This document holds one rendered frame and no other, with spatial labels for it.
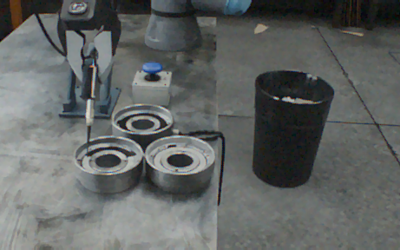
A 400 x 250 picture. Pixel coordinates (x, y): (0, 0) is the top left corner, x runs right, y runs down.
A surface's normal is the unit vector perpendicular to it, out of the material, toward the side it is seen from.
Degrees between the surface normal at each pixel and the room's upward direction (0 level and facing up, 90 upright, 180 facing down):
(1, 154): 0
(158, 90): 90
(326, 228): 0
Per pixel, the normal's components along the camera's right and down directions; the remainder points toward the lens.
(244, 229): -0.01, -0.87
